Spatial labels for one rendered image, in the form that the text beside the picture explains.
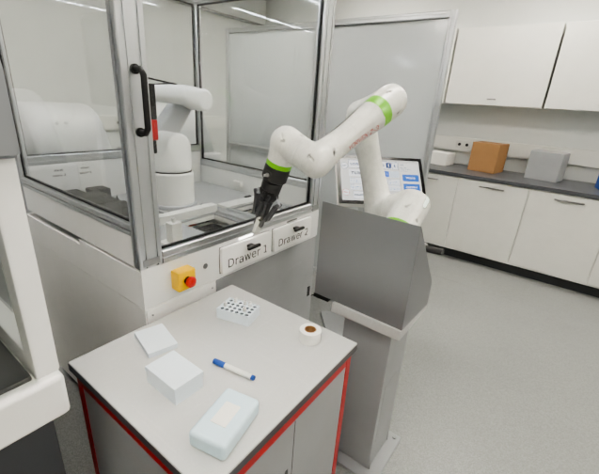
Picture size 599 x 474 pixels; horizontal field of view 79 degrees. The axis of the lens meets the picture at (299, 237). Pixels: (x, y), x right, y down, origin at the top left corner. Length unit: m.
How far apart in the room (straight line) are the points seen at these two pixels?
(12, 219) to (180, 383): 0.51
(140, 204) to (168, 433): 0.63
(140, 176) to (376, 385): 1.13
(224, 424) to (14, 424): 0.41
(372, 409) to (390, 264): 0.65
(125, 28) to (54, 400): 0.90
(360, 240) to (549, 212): 2.83
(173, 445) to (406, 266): 0.82
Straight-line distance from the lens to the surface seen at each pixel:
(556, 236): 3.98
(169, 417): 1.01
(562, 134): 4.57
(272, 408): 1.00
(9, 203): 0.81
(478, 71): 4.33
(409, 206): 1.40
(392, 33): 2.88
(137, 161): 1.16
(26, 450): 1.13
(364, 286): 1.33
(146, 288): 1.29
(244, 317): 1.25
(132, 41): 1.16
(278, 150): 1.22
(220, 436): 0.89
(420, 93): 2.74
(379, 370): 1.51
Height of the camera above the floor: 1.48
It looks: 21 degrees down
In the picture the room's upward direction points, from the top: 4 degrees clockwise
